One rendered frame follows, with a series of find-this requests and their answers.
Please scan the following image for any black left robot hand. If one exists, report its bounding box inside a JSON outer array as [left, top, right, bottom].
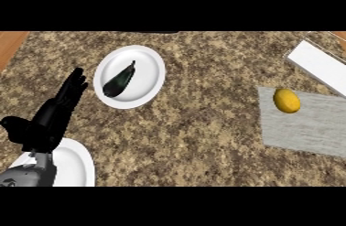
[[0, 67, 91, 155]]

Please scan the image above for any yellow squash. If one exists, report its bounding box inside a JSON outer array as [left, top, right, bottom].
[[272, 88, 304, 114]]

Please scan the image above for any grey placemat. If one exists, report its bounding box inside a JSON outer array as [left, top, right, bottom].
[[258, 86, 346, 158]]

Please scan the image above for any white tiered shelf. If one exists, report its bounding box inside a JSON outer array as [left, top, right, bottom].
[[283, 31, 346, 98]]

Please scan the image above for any empty white plate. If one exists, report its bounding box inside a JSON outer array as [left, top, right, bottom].
[[8, 137, 98, 188]]

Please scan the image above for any dark eggplant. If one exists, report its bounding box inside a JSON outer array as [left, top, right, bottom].
[[102, 59, 138, 99]]

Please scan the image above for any white plate with eggplant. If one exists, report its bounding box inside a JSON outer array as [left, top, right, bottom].
[[92, 45, 167, 110]]

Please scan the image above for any dark object at edge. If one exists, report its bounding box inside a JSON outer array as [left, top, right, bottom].
[[131, 30, 181, 35]]

